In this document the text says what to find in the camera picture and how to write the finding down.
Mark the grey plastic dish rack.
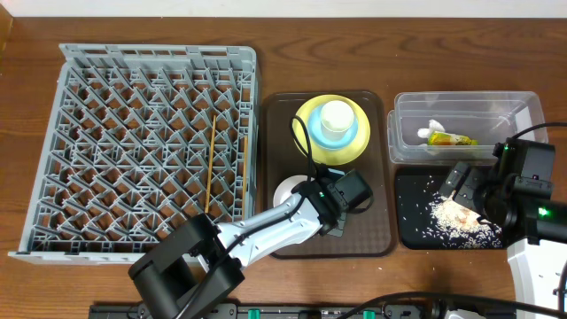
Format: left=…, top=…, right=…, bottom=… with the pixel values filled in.
left=12, top=43, right=260, bottom=265

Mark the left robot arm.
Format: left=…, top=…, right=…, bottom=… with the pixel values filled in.
left=128, top=169, right=350, bottom=319

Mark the wooden chopstick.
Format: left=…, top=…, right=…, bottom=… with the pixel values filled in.
left=205, top=115, right=216, bottom=214
left=241, top=136, right=248, bottom=221

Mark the brown serving tray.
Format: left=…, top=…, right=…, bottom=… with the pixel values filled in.
left=258, top=91, right=395, bottom=260

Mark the cream white cup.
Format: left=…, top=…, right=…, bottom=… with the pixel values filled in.
left=321, top=100, right=354, bottom=133

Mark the white tissue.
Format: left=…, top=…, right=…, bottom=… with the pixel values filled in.
left=417, top=120, right=445, bottom=139

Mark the green yellow snack wrapper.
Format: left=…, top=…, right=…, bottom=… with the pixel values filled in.
left=427, top=132, right=478, bottom=146

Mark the light blue bowl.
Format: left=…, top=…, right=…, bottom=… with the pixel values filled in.
left=307, top=105, right=358, bottom=150

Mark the clear plastic bin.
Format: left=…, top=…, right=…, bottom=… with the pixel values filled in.
left=387, top=91, right=545, bottom=166

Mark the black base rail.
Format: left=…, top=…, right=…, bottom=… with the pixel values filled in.
left=88, top=301, right=517, bottom=319

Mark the spilled rice food pile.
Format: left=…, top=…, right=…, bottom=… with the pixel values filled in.
left=400, top=175, right=504, bottom=250

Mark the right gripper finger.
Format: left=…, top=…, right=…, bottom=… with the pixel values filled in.
left=452, top=175, right=485, bottom=213
left=439, top=162, right=470, bottom=198

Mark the yellow plate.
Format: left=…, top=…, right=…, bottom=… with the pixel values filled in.
left=291, top=94, right=370, bottom=166

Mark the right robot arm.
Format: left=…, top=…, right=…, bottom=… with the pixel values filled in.
left=439, top=162, right=566, bottom=318

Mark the black tray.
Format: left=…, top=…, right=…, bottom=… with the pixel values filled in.
left=393, top=165, right=510, bottom=251

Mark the white bowl with food residue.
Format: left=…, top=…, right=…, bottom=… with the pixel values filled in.
left=272, top=175, right=307, bottom=207

